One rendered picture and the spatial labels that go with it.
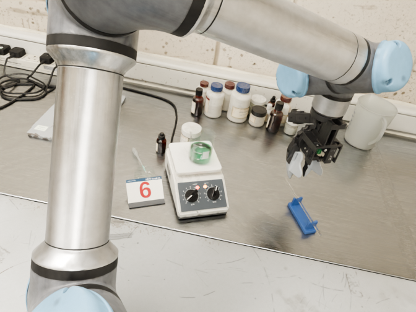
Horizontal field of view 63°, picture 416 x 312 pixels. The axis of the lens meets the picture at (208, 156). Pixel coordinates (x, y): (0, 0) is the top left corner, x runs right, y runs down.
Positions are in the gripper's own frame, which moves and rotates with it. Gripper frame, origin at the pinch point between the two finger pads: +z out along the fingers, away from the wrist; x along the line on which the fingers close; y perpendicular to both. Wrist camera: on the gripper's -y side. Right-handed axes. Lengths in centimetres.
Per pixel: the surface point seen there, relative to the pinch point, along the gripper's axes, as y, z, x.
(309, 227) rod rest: 12.4, 7.6, -0.6
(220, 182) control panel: -1.8, 3.0, -20.3
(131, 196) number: -4.8, 7.5, -42.0
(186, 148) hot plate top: -12.8, 0.0, -26.9
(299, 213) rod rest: 7.4, 8.2, -0.5
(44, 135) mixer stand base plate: -33, 7, -64
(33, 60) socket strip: -75, 3, -70
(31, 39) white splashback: -81, -2, -70
